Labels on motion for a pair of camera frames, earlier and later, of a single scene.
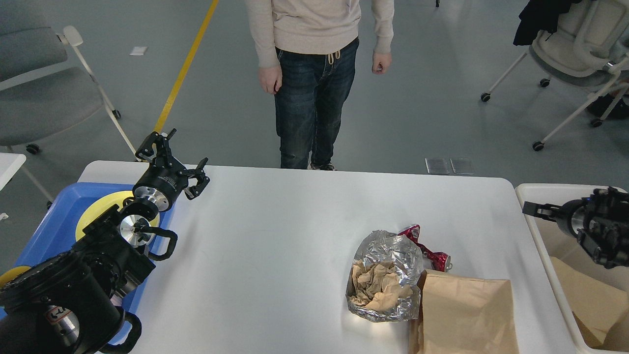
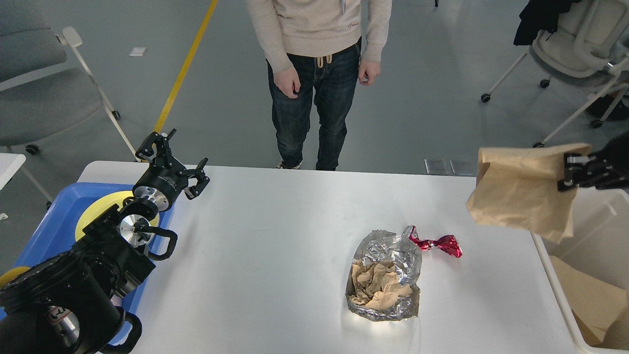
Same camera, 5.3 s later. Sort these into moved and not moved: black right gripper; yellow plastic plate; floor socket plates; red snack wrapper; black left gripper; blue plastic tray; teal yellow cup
Moved: black right gripper; red snack wrapper
Not moved: blue plastic tray; yellow plastic plate; teal yellow cup; floor socket plates; black left gripper
